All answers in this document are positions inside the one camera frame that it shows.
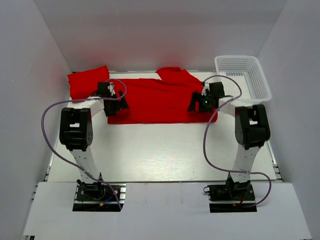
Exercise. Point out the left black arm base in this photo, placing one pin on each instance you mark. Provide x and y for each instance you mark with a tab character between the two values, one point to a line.
97	197

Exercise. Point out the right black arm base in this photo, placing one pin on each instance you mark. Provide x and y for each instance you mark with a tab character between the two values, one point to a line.
222	201

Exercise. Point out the folded red t shirt stack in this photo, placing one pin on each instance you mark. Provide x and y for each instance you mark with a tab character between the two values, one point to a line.
82	84

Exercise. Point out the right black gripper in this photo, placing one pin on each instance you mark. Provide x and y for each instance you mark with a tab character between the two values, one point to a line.
198	97

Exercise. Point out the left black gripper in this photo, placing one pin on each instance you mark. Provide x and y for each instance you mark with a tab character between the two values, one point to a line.
121	105

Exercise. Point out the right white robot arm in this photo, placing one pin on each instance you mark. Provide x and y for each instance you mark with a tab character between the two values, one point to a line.
251	128

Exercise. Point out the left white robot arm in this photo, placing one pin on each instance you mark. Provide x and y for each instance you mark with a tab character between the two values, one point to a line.
76	126

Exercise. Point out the white plastic basket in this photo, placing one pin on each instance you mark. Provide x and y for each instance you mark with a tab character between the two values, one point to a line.
243	72

